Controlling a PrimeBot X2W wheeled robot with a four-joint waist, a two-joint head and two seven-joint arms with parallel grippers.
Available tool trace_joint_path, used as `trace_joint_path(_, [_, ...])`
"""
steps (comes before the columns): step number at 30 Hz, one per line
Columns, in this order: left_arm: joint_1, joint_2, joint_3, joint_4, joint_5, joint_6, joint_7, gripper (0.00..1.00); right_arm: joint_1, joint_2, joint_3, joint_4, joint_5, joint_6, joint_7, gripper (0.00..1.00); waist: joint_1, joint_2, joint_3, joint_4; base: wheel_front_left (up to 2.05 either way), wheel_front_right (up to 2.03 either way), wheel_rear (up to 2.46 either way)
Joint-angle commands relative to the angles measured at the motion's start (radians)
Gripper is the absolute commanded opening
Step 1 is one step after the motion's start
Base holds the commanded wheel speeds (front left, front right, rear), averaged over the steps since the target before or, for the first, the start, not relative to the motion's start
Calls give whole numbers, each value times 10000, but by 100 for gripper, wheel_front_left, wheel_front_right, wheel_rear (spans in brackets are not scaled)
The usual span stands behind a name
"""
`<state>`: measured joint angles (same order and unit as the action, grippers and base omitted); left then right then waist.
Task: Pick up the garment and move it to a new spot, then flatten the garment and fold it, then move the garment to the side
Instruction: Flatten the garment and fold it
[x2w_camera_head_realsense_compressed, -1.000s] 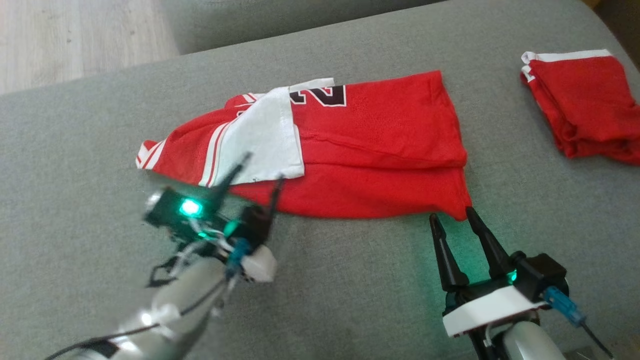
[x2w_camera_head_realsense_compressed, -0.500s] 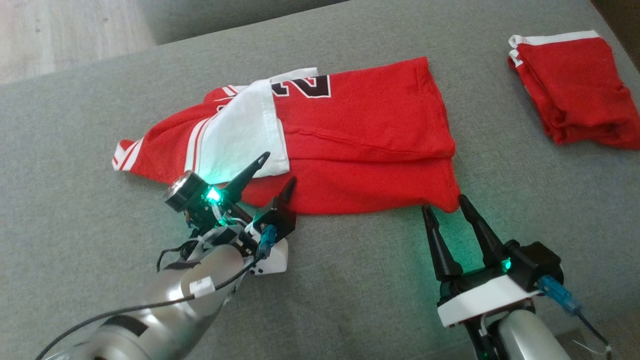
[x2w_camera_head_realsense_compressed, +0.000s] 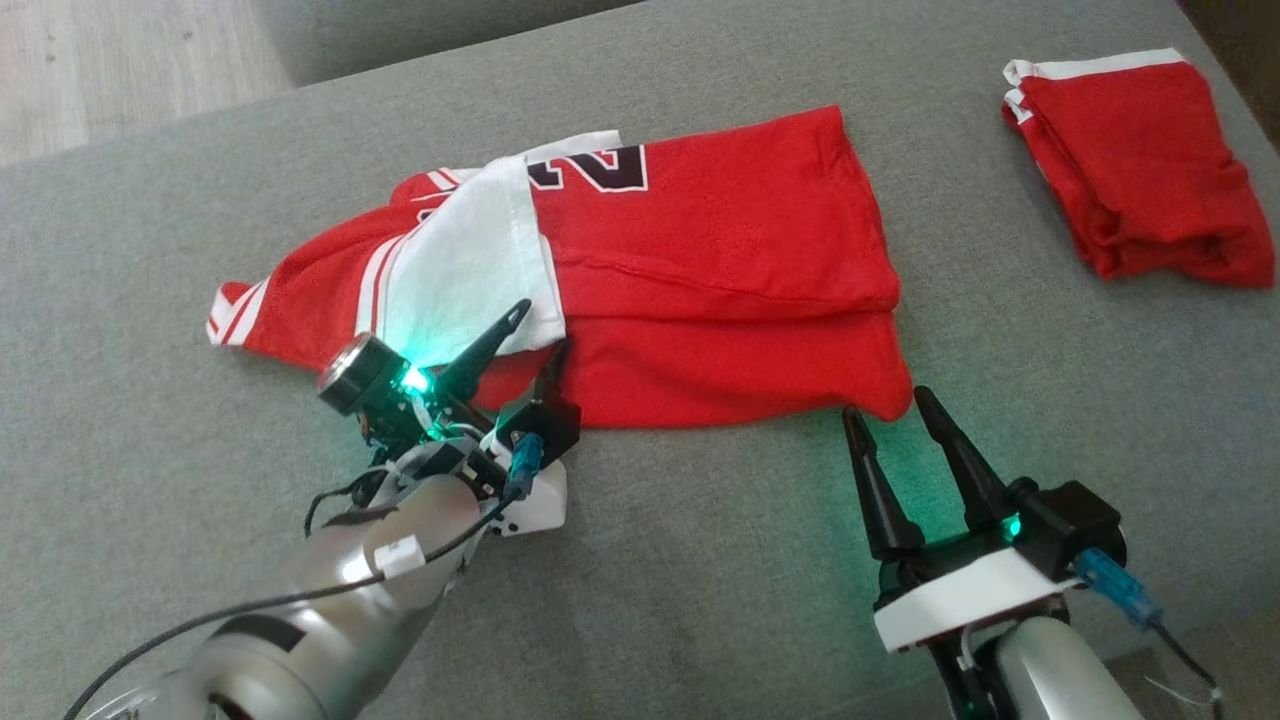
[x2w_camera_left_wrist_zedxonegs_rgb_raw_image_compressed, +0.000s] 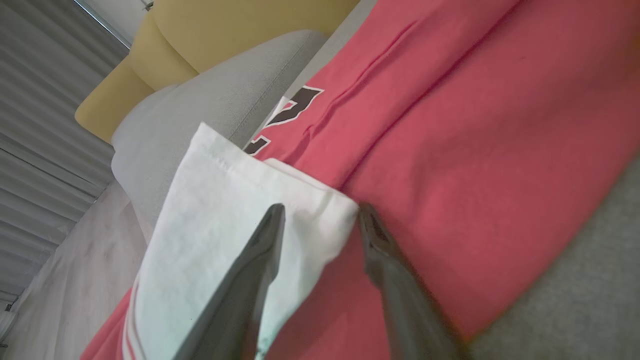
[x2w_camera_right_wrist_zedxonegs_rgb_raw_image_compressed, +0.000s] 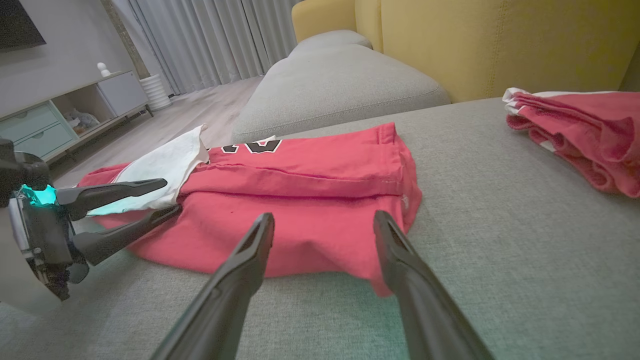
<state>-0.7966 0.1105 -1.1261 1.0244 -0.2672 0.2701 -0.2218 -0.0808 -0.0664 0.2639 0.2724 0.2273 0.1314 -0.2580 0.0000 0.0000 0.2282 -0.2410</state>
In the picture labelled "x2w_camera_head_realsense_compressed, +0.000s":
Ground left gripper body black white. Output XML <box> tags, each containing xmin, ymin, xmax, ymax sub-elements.
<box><xmin>380</xmin><ymin>385</ymin><xmax>581</xmax><ymax>538</ymax></box>

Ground thin black looped cable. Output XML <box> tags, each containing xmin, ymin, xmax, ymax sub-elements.
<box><xmin>303</xmin><ymin>468</ymin><xmax>396</xmax><ymax>538</ymax></box>

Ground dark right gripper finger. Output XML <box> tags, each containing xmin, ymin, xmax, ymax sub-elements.
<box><xmin>843</xmin><ymin>405</ymin><xmax>927</xmax><ymax>564</ymax></box>
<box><xmin>913</xmin><ymin>385</ymin><xmax>1019</xmax><ymax>541</ymax></box>

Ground grey fabric sofa chaise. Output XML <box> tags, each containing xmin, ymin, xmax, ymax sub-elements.
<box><xmin>0</xmin><ymin>0</ymin><xmax>1280</xmax><ymax>720</ymax></box>

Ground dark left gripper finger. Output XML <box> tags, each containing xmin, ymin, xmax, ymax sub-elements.
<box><xmin>437</xmin><ymin>298</ymin><xmax>532</xmax><ymax>398</ymax></box>
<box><xmin>535</xmin><ymin>338</ymin><xmax>574</xmax><ymax>407</ymax></box>

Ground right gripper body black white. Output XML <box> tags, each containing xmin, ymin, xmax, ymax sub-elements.
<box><xmin>872</xmin><ymin>515</ymin><xmax>1069</xmax><ymax>654</ymax></box>

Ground red jersey with white trim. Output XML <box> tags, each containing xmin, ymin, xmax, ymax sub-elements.
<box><xmin>207</xmin><ymin>105</ymin><xmax>913</xmax><ymax>429</ymax></box>

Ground red shorts with white band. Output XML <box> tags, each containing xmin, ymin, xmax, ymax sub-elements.
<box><xmin>1002</xmin><ymin>48</ymin><xmax>1276</xmax><ymax>289</ymax></box>

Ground long grey sofa seat cushion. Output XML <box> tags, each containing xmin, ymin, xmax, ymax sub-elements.
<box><xmin>250</xmin><ymin>0</ymin><xmax>641</xmax><ymax>86</ymax></box>

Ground black cable with blue plug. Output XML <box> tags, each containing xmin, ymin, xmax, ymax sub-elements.
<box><xmin>62</xmin><ymin>432</ymin><xmax>547</xmax><ymax>720</ymax></box>
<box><xmin>1075</xmin><ymin>548</ymin><xmax>1226</xmax><ymax>720</ymax></box>

